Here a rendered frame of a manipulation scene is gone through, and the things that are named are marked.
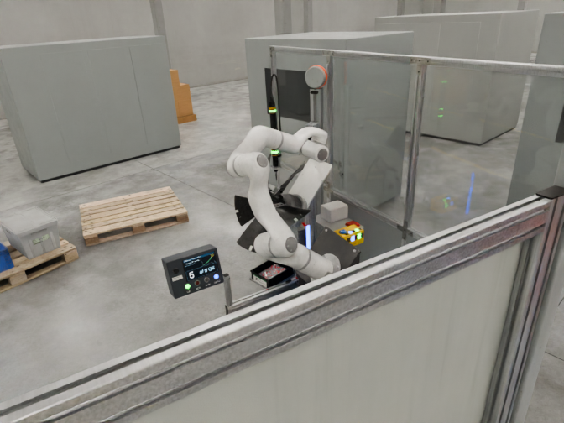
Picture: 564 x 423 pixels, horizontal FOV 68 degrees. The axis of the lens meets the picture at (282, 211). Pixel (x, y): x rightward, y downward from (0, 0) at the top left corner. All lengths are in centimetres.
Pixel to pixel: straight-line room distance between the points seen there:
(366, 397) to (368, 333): 13
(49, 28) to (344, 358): 1413
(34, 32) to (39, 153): 715
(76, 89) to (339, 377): 729
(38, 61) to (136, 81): 153
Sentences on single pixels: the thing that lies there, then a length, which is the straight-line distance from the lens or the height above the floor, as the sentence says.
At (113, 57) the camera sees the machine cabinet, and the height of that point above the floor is 178.
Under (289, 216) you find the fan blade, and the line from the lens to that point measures 252.
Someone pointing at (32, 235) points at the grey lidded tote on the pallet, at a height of 41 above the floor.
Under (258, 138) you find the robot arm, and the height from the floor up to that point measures 180.
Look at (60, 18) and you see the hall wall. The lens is 1460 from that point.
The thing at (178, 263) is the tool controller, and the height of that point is 124.
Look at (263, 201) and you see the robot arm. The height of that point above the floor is 156.
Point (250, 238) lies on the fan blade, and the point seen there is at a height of 99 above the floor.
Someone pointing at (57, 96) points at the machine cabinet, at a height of 130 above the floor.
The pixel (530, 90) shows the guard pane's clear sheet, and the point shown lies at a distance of 219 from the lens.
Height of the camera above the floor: 230
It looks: 25 degrees down
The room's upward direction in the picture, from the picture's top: 3 degrees counter-clockwise
